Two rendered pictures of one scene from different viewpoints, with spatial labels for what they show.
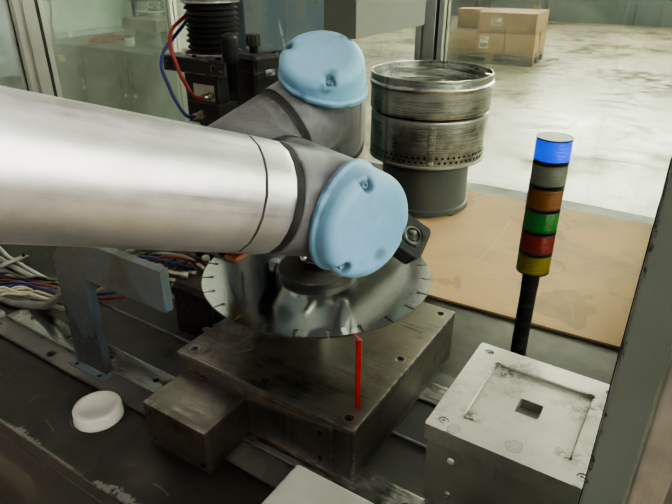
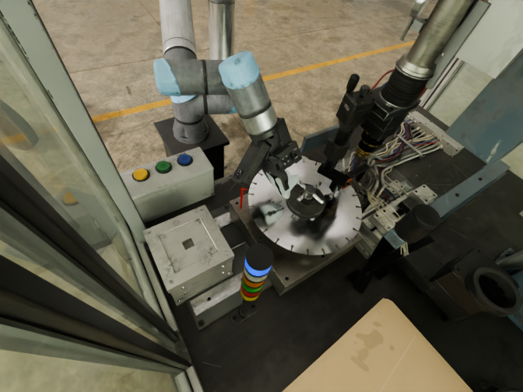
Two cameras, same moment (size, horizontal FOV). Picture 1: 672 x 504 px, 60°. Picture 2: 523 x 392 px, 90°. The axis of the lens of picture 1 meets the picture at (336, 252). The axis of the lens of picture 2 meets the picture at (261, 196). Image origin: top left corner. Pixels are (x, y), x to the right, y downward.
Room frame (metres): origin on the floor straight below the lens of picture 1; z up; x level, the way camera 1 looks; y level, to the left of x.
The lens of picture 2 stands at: (0.75, -0.44, 1.55)
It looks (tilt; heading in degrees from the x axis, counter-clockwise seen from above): 54 degrees down; 106
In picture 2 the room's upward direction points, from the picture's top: 11 degrees clockwise
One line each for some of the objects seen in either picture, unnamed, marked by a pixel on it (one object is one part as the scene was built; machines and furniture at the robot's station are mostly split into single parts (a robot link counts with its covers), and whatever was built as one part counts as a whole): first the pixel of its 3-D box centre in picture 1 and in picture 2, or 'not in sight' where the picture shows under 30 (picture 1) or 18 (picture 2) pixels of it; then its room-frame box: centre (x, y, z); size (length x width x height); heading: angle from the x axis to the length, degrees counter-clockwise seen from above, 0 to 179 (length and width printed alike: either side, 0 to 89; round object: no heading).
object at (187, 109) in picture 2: not in sight; (188, 98); (0.18, 0.28, 0.91); 0.13 x 0.12 x 0.14; 37
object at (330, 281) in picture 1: (316, 263); (307, 197); (0.75, 0.03, 0.96); 0.11 x 0.11 x 0.03
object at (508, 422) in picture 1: (520, 455); (191, 254); (0.52, -0.22, 0.82); 0.18 x 0.18 x 0.15; 57
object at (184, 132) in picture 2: not in sight; (190, 122); (0.17, 0.28, 0.80); 0.15 x 0.15 x 0.10
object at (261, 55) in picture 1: (257, 115); (346, 126); (0.77, 0.10, 1.17); 0.06 x 0.05 x 0.20; 48
